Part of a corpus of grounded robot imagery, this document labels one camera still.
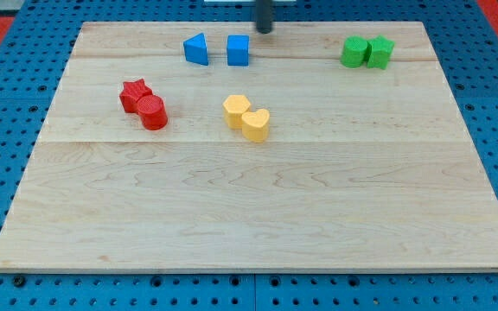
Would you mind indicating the red star block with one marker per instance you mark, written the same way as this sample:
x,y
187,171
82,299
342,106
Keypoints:
x,y
131,93

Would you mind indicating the blue cube block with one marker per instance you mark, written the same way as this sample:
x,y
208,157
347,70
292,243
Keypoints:
x,y
238,50

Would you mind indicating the green star block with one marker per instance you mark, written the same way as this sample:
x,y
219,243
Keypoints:
x,y
380,51

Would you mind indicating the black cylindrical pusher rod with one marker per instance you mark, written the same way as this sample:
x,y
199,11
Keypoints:
x,y
264,16

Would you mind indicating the wooden board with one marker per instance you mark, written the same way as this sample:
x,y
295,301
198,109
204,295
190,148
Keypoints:
x,y
364,170

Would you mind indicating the blue triangle block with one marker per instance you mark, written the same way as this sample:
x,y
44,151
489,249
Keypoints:
x,y
195,50

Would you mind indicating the yellow heart block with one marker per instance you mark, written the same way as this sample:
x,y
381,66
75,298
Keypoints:
x,y
255,125

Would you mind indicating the red cylinder block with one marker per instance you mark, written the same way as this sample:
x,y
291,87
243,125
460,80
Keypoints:
x,y
152,112

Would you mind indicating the yellow hexagon block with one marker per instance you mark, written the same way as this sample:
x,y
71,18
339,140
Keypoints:
x,y
234,107

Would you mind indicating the green cylinder block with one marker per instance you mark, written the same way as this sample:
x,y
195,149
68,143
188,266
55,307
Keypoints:
x,y
354,51

